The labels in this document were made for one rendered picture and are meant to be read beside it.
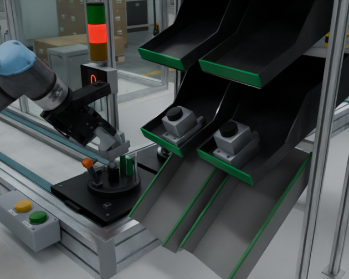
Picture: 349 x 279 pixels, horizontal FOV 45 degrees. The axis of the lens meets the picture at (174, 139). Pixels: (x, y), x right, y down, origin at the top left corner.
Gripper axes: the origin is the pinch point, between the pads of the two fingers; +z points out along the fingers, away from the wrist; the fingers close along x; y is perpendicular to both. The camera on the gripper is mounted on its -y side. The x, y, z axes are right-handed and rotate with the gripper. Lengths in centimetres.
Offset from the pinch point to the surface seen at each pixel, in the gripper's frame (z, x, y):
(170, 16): 309, -393, -294
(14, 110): 19, -80, 1
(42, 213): -3.9, -1.2, 24.9
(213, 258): 1.7, 40.3, 13.8
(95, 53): -6.9, -17.9, -18.1
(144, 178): 15.3, 2.8, 3.6
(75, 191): 3.9, -5.0, 16.4
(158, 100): 75, -71, -46
